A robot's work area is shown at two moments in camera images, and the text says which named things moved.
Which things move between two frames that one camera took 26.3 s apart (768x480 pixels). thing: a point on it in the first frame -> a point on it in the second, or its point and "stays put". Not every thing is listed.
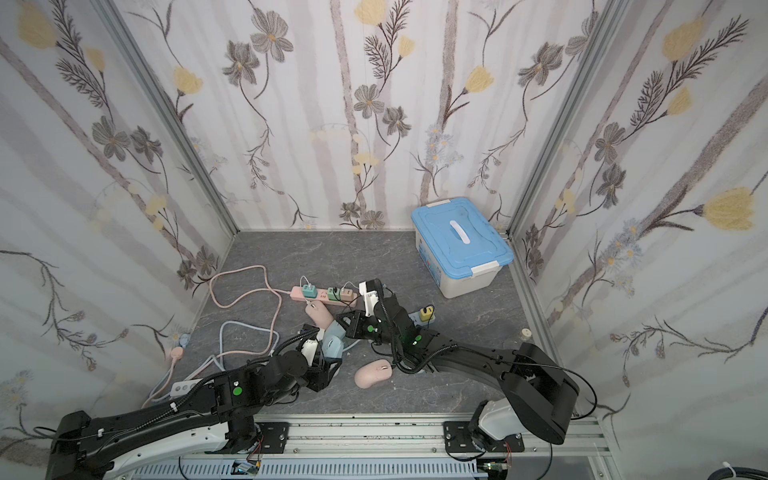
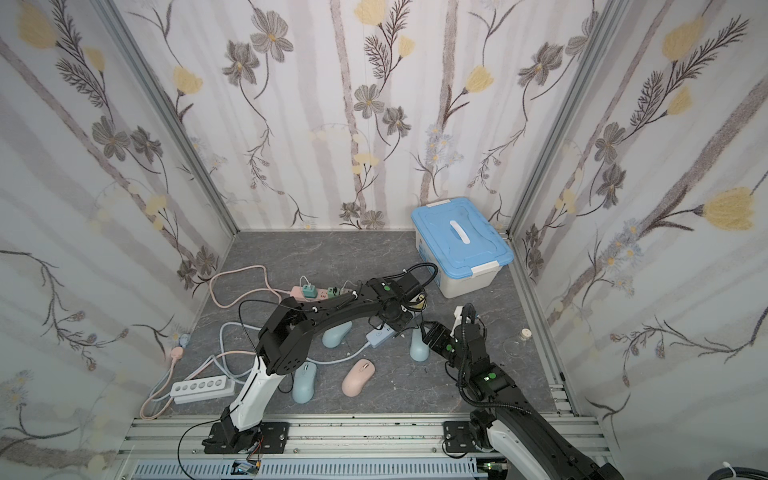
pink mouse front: (373, 372) -> (356, 376)
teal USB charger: (309, 291) stays put
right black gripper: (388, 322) -> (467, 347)
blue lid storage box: (459, 242) stays put
